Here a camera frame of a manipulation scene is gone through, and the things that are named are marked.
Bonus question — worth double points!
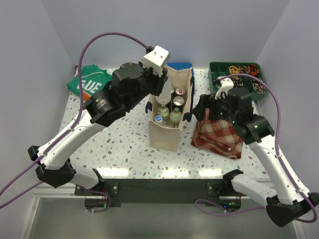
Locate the beige canvas tote bag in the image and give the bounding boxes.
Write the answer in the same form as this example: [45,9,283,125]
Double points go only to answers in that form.
[145,66,194,152]

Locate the orange black hair ties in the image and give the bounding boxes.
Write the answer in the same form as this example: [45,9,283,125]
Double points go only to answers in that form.
[248,64,261,77]

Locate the black can silver tab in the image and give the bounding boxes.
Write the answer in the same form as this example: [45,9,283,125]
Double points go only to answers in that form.
[172,96,184,108]

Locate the black white hair ties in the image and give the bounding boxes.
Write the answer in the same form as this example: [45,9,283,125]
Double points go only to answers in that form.
[231,77,246,89]

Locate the pink patterned hair ties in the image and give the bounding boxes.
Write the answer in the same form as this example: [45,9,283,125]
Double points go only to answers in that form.
[252,77,267,94]

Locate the folded blue cloth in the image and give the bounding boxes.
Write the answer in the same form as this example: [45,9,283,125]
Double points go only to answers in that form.
[167,62,192,71]

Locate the green cap soda bottle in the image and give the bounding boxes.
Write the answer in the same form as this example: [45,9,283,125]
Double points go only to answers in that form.
[169,107,182,127]

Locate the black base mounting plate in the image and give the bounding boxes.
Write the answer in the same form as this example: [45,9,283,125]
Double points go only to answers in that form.
[75,179,238,208]

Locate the green Guess t-shirt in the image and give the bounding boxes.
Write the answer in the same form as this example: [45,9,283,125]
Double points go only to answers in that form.
[67,65,112,101]

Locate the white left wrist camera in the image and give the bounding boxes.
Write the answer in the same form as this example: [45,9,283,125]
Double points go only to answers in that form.
[142,46,170,76]

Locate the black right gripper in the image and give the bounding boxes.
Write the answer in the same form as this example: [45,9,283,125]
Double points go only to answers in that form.
[191,91,238,124]

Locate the green compartment tray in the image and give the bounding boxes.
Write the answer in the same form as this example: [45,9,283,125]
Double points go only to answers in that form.
[208,62,268,101]

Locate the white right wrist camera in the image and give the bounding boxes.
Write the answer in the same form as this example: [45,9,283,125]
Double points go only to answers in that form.
[215,77,234,100]

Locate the red plaid cloth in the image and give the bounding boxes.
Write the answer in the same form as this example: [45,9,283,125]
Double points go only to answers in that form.
[191,109,243,159]

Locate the Pocari Sweat bottle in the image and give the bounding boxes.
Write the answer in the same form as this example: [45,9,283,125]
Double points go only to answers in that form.
[155,116,163,125]
[156,77,171,105]

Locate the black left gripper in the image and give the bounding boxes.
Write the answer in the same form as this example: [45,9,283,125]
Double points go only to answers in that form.
[126,56,168,110]

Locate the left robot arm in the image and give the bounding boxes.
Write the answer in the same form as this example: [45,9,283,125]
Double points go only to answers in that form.
[28,62,168,195]

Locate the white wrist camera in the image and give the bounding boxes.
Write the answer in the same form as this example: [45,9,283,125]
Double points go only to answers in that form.
[215,77,234,100]
[142,46,170,76]

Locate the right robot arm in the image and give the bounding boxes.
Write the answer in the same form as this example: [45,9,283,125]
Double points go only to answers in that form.
[193,88,319,227]

